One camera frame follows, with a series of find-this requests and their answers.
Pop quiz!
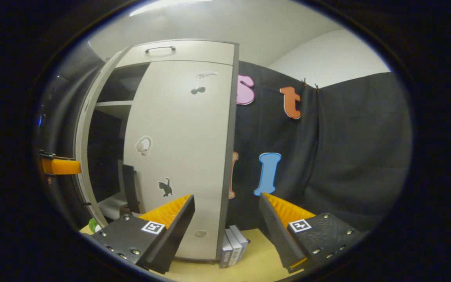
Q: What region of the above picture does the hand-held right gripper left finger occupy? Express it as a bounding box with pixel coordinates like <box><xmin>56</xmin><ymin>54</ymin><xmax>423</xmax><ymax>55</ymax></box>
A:
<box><xmin>90</xmin><ymin>195</ymin><xmax>195</xmax><ymax>275</ymax></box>

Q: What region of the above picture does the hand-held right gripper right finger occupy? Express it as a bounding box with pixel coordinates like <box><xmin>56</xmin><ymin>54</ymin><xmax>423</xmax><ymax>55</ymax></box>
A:
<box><xmin>259</xmin><ymin>193</ymin><xmax>367</xmax><ymax>274</ymax></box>

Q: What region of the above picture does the white shoe cabinet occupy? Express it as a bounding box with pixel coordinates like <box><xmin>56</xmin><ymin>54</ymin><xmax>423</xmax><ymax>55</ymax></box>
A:
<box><xmin>75</xmin><ymin>38</ymin><xmax>240</xmax><ymax>263</ymax></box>

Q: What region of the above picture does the stack of books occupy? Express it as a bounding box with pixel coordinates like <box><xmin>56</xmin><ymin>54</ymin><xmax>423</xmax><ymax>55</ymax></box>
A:
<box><xmin>218</xmin><ymin>224</ymin><xmax>249</xmax><ymax>269</ymax></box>

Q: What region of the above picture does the black door handle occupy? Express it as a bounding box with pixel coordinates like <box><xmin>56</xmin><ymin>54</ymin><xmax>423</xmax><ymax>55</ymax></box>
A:
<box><xmin>122</xmin><ymin>164</ymin><xmax>140</xmax><ymax>214</ymax></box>

